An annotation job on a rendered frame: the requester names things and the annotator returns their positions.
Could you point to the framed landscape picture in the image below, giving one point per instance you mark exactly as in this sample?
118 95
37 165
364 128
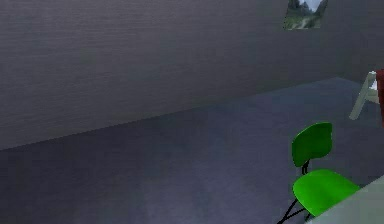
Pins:
303 15

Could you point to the pale wooden chair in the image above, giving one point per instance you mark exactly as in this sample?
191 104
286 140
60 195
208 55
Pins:
365 95

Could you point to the pale grey-green table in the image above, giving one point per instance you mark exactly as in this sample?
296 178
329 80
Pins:
360 210

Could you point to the green chair black legs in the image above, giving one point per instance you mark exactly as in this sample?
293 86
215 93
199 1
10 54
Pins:
320 190

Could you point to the dark red cloth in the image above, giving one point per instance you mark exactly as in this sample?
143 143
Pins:
380 93

